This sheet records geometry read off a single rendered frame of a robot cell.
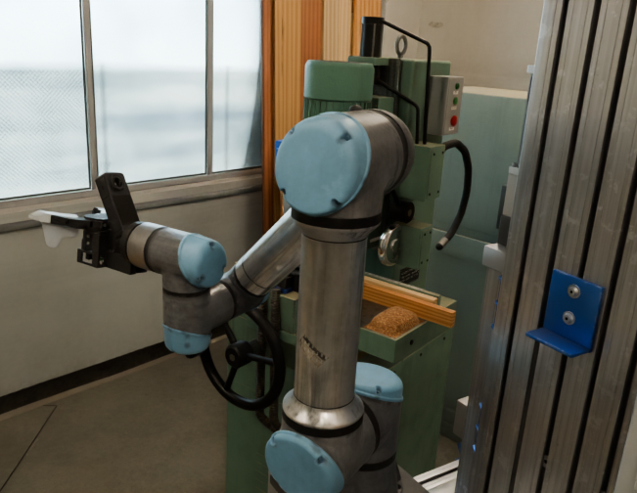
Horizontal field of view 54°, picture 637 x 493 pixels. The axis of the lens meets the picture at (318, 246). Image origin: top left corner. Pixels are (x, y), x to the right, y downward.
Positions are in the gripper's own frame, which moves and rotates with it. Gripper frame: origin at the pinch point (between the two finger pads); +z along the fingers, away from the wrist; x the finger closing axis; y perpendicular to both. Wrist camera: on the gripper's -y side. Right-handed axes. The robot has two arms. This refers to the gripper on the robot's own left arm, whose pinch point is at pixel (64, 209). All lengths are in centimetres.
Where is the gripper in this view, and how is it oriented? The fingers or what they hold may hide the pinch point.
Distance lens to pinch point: 121.3
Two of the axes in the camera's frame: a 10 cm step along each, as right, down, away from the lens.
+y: -1.2, 9.7, 1.9
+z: -8.4, -2.0, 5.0
